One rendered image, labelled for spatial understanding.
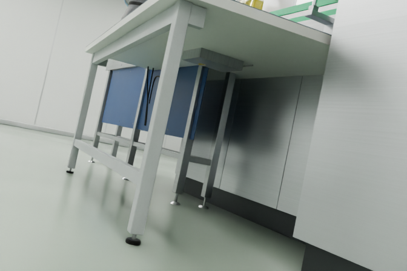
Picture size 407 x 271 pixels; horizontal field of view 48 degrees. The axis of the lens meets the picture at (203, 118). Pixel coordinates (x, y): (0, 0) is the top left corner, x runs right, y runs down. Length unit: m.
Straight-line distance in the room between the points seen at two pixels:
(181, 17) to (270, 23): 0.28
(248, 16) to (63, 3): 6.89
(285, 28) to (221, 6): 0.23
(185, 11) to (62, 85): 6.73
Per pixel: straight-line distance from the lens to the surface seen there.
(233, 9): 1.37
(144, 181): 1.31
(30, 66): 7.94
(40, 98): 7.95
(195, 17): 1.37
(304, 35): 1.49
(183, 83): 2.47
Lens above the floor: 0.31
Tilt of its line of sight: 3 degrees up
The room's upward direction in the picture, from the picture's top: 12 degrees clockwise
